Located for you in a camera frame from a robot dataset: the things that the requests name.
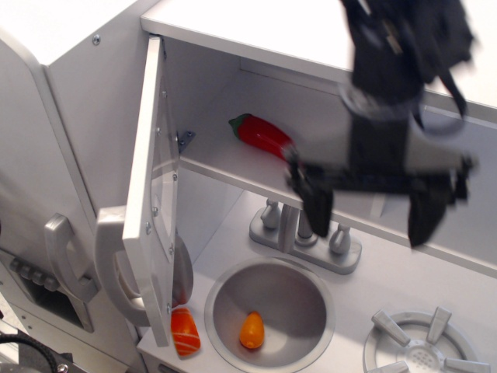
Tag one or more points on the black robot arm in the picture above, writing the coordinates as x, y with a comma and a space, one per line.
400, 46

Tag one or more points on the orange toy fruit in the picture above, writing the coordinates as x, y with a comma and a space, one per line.
252, 332

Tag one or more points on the white toy fridge door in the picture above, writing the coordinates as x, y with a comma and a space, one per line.
39, 174

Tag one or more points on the grey ice dispenser panel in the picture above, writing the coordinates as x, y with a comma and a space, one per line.
32, 289

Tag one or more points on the round metal sink bowl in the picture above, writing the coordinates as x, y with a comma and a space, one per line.
296, 309

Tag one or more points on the white microwave door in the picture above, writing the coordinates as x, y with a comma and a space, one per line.
149, 229

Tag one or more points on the grey microwave door handle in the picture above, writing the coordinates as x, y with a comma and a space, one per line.
107, 249

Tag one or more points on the red toy chili pepper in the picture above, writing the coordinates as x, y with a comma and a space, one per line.
261, 134

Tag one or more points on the grey toy wall phone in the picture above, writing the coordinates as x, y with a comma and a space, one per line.
183, 280

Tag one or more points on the grey toy stove burner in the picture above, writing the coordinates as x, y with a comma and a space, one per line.
418, 342

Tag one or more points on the grey toy faucet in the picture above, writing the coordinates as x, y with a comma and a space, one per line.
288, 230

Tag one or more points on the white toy kitchen cabinet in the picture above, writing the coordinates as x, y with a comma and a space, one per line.
278, 60

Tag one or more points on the grey fridge door handle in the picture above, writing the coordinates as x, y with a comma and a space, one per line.
58, 234

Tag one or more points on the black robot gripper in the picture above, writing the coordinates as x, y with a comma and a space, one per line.
392, 157

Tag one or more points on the orange toy salmon sushi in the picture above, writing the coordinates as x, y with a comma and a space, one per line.
184, 332

